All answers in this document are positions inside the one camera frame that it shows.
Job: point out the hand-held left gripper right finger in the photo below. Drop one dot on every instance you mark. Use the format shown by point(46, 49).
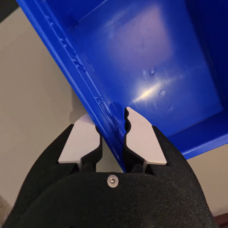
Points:
point(144, 142)

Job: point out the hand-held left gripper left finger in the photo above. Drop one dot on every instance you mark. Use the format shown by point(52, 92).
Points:
point(78, 144)

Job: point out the blue plastic bin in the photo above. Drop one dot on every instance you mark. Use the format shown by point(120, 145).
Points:
point(149, 53)

